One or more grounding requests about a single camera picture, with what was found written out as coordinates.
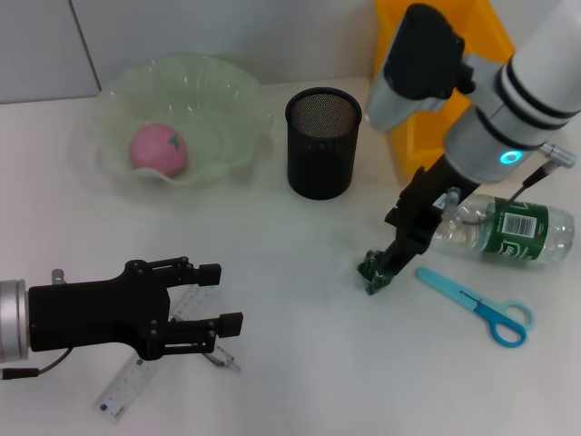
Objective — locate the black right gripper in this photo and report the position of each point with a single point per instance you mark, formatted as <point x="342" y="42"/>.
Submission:
<point x="426" y="204"/>

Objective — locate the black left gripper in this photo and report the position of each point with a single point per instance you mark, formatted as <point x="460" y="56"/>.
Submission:
<point x="91" y="313"/>

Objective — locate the green plastic wrapper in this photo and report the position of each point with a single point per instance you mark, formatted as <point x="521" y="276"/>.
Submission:
<point x="372" y="281"/>

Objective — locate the blue scissors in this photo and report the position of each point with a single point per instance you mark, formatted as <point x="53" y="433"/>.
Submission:
<point x="442" y="284"/>

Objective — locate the clear water bottle green label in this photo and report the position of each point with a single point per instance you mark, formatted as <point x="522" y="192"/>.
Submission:
<point x="544" y="236"/>

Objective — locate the pink toy peach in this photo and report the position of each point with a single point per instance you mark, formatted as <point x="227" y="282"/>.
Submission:
<point x="156" y="152"/>

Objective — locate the grey pen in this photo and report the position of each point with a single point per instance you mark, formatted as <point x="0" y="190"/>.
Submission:
<point x="222" y="359"/>

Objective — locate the black mesh pen holder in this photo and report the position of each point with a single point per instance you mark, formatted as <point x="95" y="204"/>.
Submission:
<point x="322" y="159"/>

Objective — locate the transparent plastic ruler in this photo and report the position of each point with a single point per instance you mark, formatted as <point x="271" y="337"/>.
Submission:
<point x="122" y="386"/>

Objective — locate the yellow plastic bin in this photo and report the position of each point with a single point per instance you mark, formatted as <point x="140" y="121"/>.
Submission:
<point x="417" y="150"/>

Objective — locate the green translucent plastic bowl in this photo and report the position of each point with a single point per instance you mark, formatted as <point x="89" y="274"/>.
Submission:
<point x="204" y="91"/>

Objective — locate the silver right gripper connector post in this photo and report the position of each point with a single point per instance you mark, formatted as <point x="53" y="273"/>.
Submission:
<point x="452" y="195"/>

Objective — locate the silver gripper connector post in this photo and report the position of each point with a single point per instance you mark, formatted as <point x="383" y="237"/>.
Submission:
<point x="57" y="276"/>
<point x="452" y="195"/>

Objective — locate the silver left gripper connector post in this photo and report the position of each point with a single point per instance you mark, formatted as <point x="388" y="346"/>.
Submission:
<point x="57" y="276"/>

